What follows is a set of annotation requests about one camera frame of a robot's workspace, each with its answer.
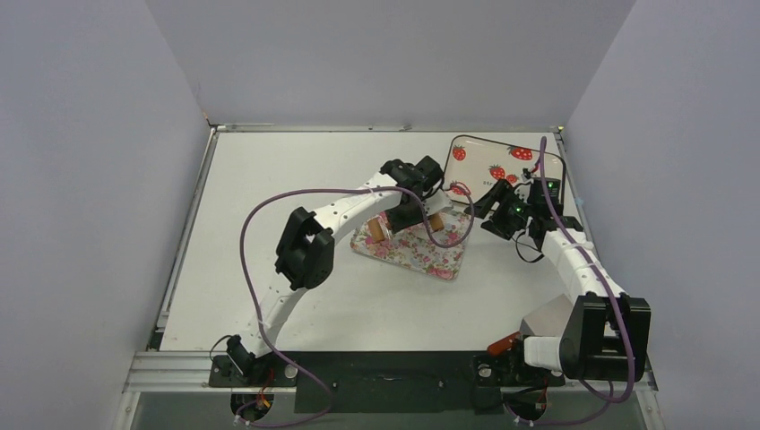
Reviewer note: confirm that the floral pattern tray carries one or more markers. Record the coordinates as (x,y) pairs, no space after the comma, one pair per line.
(412,249)

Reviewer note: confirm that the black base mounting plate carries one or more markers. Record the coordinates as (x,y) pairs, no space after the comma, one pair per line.
(389,382)

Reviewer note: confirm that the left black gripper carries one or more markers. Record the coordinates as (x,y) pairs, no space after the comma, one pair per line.
(397,224)

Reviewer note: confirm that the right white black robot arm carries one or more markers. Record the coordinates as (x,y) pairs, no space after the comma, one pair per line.
(606,333)

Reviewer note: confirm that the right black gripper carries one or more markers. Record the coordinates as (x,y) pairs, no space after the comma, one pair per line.
(496,202)

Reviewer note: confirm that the aluminium front rail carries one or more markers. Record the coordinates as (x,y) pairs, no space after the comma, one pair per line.
(186,371)

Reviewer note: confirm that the strawberry pattern tray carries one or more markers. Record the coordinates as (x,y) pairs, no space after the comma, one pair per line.
(478,161)

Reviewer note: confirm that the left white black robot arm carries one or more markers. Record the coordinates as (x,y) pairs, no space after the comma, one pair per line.
(401,195)

